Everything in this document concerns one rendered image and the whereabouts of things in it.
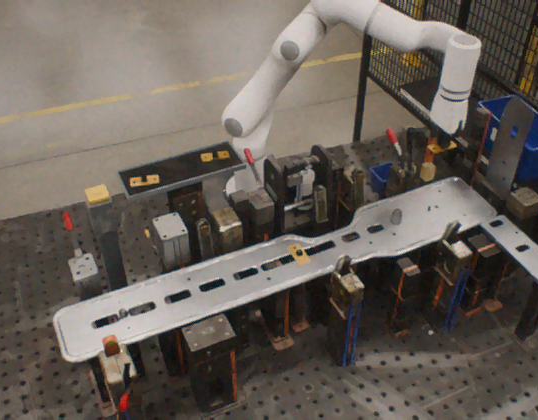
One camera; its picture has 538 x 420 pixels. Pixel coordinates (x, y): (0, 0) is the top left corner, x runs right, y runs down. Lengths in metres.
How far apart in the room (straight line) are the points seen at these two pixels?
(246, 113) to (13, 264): 1.01
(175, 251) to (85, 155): 2.32
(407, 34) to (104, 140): 2.77
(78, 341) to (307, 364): 0.70
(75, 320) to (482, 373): 1.20
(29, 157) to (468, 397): 3.04
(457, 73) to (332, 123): 2.53
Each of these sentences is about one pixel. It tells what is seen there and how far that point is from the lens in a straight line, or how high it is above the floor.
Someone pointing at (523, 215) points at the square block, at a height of 1.02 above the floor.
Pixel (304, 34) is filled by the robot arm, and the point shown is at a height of 1.54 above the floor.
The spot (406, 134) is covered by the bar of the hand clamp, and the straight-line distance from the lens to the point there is 2.03.
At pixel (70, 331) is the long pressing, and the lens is 1.75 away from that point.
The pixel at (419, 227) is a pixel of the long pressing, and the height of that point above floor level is 1.00.
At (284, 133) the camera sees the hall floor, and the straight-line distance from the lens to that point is 4.10.
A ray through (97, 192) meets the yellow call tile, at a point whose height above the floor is 1.16.
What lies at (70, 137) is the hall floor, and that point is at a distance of 4.26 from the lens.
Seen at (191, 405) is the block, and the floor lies 0.70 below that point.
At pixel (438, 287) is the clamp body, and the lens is 2.02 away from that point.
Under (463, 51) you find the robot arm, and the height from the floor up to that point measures 1.58.
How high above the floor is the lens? 2.33
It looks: 41 degrees down
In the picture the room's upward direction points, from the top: straight up
